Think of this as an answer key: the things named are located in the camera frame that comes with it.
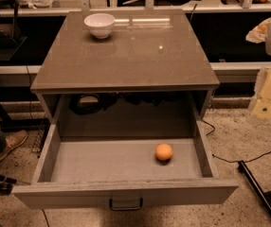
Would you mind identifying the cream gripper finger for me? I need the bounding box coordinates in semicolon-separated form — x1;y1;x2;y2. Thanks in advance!
245;19;270;44
247;67;271;125

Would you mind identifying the orange fruit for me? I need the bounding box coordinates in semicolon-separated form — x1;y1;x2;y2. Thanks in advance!
155;144;172;161

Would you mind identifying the grey cabinet with counter top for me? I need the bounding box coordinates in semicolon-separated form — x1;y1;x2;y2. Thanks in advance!
31;10;219;139

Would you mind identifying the open grey top drawer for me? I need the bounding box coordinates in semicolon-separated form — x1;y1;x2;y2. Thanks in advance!
11;95;240;210

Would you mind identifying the black metal stand leg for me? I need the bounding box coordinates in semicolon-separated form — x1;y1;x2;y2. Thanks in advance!
238;161;271;217

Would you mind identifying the white ceramic bowl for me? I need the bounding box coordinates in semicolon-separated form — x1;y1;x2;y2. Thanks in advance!
84;13;115;39

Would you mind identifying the dark chair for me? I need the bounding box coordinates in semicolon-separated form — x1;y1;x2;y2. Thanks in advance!
0;0;27;63

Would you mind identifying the tan shoe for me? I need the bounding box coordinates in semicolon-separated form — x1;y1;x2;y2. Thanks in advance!
0;131;27;162

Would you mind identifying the black floor cable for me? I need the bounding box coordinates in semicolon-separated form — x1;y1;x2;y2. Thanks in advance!
202;119;271;165

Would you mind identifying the black drawer handle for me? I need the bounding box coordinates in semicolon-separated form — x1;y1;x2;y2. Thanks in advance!
109;198;143;212

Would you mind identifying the black wire rack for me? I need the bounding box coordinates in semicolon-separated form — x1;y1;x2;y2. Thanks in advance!
31;118;50;157

